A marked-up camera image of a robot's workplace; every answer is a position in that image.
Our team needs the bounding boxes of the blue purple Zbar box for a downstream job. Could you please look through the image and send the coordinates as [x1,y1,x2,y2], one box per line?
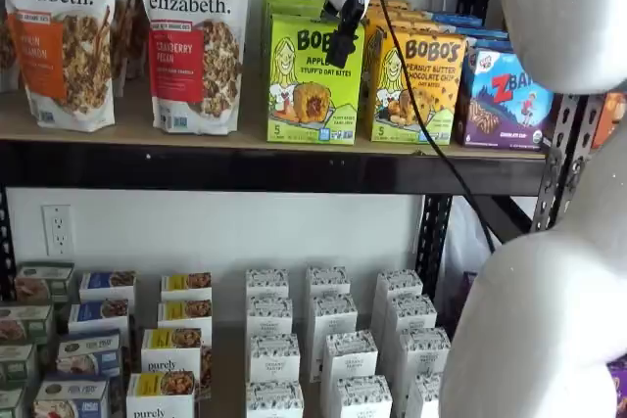
[463,33,514,53]
[453,45,558,152]
[429,10,485,28]
[458,24,510,38]

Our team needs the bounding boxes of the brown particle shelf board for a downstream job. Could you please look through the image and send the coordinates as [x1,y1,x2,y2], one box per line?
[0,65,549,161]

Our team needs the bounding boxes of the white patterned organic pantry box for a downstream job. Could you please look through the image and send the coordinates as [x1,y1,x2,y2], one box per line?
[319,329,380,418]
[244,267,291,302]
[383,294,439,365]
[244,380,306,418]
[334,374,394,418]
[396,326,453,409]
[374,268,424,341]
[305,264,353,341]
[245,295,295,339]
[405,371,446,418]
[248,333,302,386]
[310,292,360,380]

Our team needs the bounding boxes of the large orange product box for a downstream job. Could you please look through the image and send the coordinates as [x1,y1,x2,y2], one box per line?
[589,89,627,151]

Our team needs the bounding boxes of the white granola box yellow band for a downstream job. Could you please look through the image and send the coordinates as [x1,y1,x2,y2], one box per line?
[160,271,214,302]
[125,370,198,418]
[156,299,215,346]
[140,327,214,402]

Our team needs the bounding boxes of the white granola box blue band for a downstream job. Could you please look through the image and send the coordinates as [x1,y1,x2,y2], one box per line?
[32,375,112,418]
[55,331,122,383]
[78,269,138,304]
[67,299,132,341]

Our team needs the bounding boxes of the green granola box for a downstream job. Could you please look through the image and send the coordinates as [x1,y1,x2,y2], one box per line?
[0,343,39,388]
[0,385,29,418]
[0,303,56,347]
[13,262,75,304]

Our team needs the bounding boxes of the purple snack box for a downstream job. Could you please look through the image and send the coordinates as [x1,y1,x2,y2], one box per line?
[605,355,627,418]

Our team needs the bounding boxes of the granola bag red cranberry label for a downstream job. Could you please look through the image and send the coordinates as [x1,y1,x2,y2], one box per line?
[135,0,253,137]

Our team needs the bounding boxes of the black metal shelving rack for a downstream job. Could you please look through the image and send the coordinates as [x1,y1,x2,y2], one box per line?
[0,0,589,304]
[562,91,607,204]

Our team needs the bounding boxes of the translucent white plastic sheet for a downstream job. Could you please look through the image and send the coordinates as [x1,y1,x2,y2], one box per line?
[437,195,506,302]

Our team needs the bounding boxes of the white granola bag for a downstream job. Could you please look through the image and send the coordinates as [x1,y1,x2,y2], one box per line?
[0,14,22,95]

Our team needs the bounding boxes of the white Organic Pantry boxes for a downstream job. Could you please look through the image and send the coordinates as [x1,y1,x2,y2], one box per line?
[112,290,408,418]

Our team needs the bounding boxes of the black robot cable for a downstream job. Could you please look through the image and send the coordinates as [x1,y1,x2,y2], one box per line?
[339,0,499,255]

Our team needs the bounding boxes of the white wall outlet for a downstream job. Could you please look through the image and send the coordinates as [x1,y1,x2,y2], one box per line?
[41,204,75,257]

